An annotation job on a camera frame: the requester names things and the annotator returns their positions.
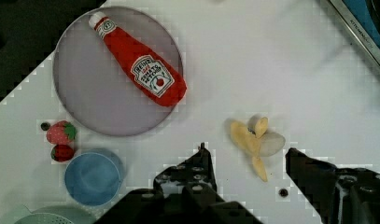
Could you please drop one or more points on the green oval colander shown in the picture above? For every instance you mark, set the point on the green oval colander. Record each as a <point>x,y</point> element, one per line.
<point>58,214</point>

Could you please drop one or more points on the grey round plate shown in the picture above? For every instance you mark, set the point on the grey round plate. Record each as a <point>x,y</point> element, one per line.
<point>93,88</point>

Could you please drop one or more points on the pink plush strawberry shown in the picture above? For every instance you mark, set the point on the pink plush strawberry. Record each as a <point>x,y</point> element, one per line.
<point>61,133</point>

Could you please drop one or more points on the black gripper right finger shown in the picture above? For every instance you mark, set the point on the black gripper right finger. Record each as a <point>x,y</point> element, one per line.
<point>339,195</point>

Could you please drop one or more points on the blue bowl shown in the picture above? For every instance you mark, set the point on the blue bowl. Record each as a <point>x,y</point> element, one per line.
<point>94,177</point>

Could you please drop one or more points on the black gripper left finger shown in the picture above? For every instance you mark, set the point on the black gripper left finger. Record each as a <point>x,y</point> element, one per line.
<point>182,194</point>

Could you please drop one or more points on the red plush ketchup bottle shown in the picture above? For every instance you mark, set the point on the red plush ketchup bottle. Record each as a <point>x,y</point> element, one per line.
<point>148,71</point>

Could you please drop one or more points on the red plush strawberry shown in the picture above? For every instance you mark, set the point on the red plush strawberry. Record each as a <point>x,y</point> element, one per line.
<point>62,153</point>

